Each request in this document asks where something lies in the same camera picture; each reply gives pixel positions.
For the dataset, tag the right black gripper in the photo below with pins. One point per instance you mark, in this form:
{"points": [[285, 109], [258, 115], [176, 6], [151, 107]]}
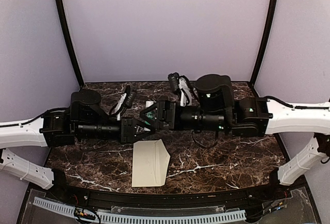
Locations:
{"points": [[162, 106]]}

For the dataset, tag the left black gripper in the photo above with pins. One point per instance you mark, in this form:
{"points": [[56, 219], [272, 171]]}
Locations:
{"points": [[128, 130]]}

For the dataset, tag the green white glue stick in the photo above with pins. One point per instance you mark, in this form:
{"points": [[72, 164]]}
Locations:
{"points": [[149, 114]]}

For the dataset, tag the cream paper envelope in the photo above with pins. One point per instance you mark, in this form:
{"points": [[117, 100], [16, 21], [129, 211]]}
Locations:
{"points": [[150, 164]]}

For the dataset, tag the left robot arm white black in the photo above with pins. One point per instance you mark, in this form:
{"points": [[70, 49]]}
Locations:
{"points": [[83, 119]]}

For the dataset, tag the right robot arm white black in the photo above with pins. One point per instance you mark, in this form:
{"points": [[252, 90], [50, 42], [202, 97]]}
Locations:
{"points": [[209, 105]]}

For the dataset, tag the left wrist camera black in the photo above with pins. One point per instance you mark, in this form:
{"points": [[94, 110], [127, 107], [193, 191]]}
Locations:
{"points": [[124, 103]]}

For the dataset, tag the white slotted cable duct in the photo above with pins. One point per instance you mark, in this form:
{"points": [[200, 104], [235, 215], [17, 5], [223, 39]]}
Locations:
{"points": [[107, 217]]}

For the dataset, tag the small circuit board with wires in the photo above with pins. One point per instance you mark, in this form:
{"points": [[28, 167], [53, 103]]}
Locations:
{"points": [[82, 215]]}

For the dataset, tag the black front table rail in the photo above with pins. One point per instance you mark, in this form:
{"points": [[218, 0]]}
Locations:
{"points": [[99, 199]]}

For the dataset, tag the left black frame post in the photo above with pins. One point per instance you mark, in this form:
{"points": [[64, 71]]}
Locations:
{"points": [[68, 42]]}

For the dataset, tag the black frame post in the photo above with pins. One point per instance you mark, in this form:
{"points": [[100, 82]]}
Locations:
{"points": [[263, 42], [68, 42]]}

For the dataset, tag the right black frame post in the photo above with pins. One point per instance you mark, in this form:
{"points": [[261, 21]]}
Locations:
{"points": [[263, 42]]}

